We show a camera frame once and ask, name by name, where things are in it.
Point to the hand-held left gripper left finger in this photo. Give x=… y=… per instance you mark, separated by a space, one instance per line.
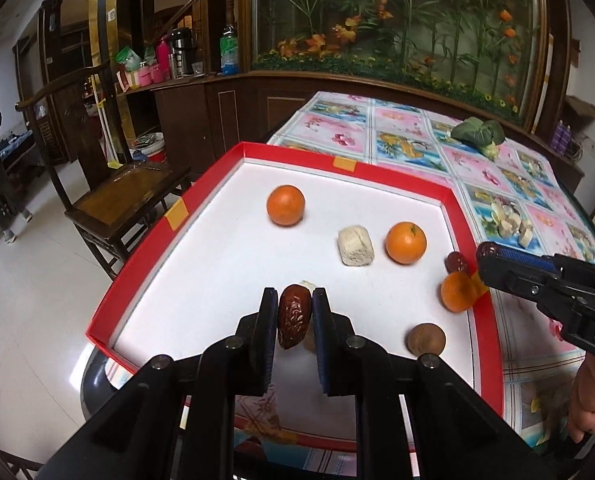
x=260 y=345

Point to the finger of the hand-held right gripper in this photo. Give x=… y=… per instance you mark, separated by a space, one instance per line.
x=525 y=257
x=515 y=282

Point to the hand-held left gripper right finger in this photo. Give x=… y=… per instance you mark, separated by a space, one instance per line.
x=325 y=345

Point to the wrinkled red date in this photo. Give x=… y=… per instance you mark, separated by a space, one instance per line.
x=294 y=317

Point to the orange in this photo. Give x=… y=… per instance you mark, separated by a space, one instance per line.
x=457 y=292
x=406 y=242
x=286 y=205

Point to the spotted dark red date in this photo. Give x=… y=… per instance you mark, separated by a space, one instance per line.
x=456 y=262

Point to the brown longan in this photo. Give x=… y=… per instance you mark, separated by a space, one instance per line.
x=426 y=341

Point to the red-rimmed white box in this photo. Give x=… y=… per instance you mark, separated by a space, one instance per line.
x=227 y=240

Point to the person's right hand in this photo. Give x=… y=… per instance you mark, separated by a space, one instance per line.
x=587 y=400

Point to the purple bottle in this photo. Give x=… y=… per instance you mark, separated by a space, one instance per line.
x=567 y=139
x=559 y=137

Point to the green bok choy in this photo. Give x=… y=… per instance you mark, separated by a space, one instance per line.
x=477 y=134

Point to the dark wooden shelf cabinet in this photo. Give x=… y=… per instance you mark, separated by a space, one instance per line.
x=577 y=85

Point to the dark wooden chair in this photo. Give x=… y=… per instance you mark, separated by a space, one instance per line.
x=122 y=190

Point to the white and red bucket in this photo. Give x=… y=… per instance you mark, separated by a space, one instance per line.
x=150 y=147

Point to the dark wooden sideboard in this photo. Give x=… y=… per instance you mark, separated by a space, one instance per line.
x=217 y=110

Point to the artificial flower display panel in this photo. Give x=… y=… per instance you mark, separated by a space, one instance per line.
x=402 y=25

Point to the pink container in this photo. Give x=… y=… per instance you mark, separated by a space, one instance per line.
x=150 y=74

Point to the clear bottle green label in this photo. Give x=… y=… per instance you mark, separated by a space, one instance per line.
x=229 y=50

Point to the pink bottle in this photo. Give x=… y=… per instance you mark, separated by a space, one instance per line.
x=163 y=60

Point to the steel and black thermos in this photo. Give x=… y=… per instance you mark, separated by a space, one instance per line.
x=180 y=52

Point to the green snack bag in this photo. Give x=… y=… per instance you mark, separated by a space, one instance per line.
x=127 y=57

